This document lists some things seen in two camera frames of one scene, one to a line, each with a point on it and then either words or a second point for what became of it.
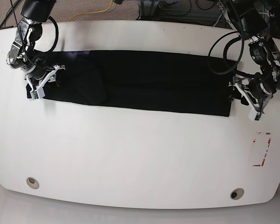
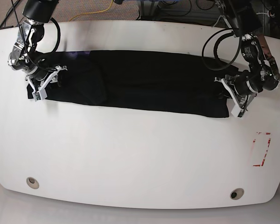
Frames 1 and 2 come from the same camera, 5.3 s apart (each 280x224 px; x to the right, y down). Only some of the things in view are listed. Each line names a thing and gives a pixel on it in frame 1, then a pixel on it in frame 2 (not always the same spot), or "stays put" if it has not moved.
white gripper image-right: [255, 112] → [236, 109]
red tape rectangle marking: [264, 158] stays put
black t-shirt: [184, 82] stays put
